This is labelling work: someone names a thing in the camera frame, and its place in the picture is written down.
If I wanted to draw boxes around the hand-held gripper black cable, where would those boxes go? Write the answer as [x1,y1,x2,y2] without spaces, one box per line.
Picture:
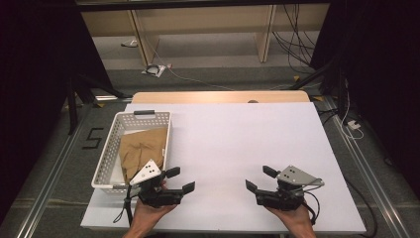
[112,184,140,229]
[301,178,379,238]

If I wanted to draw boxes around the white perforated plastic basket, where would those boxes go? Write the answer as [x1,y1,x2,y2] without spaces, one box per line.
[90,109,172,195]

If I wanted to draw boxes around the left hand-held gripper black cable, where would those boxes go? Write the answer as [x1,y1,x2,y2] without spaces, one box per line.
[112,184,140,229]

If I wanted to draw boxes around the right hand-held gripper black cable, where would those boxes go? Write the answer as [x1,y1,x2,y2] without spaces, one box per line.
[301,178,379,238]

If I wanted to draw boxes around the white table cover sheet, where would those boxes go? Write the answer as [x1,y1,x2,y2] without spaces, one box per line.
[79,101,367,235]

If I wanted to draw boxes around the wooden shelf unit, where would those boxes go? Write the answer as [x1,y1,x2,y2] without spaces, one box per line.
[80,3,331,67]

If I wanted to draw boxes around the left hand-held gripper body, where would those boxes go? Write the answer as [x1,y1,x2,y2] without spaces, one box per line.
[129,159,184,209]

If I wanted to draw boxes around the white floor cable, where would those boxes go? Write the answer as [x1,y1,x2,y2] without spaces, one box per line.
[166,63,237,92]

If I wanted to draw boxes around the tan pants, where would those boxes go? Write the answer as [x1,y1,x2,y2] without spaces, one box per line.
[118,127,168,184]

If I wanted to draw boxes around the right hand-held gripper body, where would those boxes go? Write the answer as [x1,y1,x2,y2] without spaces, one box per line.
[255,165,326,212]

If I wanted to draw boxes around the person's left hand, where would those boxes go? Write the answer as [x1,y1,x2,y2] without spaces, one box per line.
[122,199,178,238]

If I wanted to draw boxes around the clear packet with black ring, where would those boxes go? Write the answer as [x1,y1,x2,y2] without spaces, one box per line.
[142,63,166,78]

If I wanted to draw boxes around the aluminium floor rail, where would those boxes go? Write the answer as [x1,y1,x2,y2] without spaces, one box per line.
[320,95,414,238]
[14,102,92,238]

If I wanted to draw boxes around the black tripod stand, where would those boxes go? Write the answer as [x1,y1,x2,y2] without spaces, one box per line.
[288,59,351,125]
[65,73,133,137]

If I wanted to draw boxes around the black curtain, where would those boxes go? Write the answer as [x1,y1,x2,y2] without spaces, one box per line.
[310,0,420,192]
[0,0,113,216]

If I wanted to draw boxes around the person's right hand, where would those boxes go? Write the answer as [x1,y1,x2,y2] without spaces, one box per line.
[265,202,317,238]

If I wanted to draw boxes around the bundle of black floor cables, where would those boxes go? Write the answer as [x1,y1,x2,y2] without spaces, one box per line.
[271,3,318,75]

